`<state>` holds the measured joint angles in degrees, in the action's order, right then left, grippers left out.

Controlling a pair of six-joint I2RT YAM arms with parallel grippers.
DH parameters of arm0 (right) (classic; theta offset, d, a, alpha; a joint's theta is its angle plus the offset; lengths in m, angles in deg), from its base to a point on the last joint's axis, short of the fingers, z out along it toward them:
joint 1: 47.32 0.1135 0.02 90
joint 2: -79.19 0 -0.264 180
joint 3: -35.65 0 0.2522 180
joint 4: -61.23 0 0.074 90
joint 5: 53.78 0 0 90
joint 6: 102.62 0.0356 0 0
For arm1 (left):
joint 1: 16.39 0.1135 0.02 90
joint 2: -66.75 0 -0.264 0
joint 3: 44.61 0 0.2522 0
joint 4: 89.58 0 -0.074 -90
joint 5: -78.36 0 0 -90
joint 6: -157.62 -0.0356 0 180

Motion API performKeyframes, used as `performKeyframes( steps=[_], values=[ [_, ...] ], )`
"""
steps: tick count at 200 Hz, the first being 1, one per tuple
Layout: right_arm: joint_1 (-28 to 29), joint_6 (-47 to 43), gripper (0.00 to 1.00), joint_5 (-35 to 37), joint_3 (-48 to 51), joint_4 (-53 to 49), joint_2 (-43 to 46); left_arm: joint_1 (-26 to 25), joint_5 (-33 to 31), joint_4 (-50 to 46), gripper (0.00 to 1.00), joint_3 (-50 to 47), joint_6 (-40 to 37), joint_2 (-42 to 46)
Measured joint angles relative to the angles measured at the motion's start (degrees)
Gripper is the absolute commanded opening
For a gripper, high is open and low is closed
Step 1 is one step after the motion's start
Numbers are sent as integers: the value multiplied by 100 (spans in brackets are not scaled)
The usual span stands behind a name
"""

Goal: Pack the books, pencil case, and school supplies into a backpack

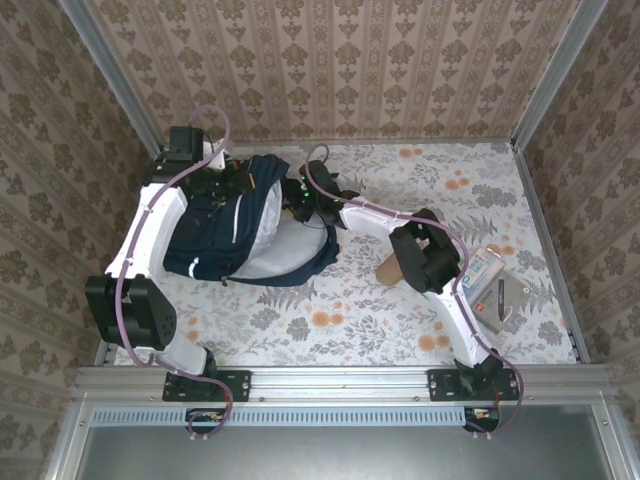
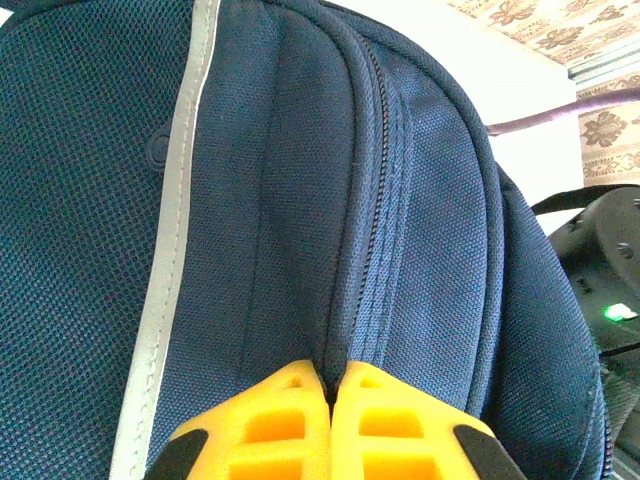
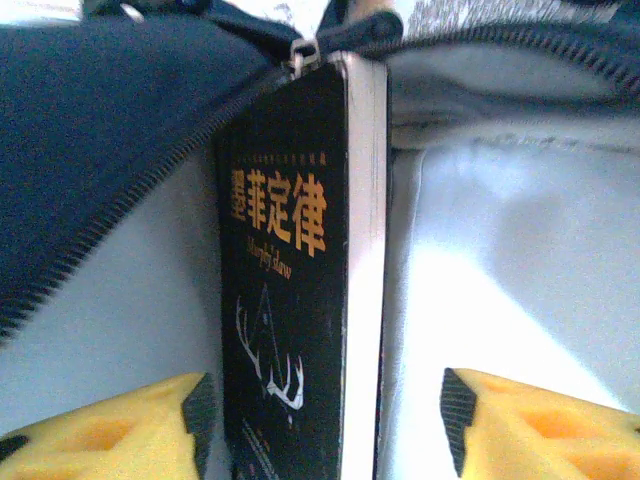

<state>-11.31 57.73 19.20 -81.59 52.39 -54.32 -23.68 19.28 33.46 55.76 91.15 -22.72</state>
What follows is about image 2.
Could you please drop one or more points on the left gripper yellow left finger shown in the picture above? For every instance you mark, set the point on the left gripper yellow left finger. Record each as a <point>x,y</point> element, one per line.
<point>270,430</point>

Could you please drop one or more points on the navy blue backpack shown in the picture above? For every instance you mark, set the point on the navy blue backpack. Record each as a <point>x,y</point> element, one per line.
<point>300,200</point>

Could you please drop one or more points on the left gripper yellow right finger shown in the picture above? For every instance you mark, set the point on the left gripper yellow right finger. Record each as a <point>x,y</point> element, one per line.
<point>390,430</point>

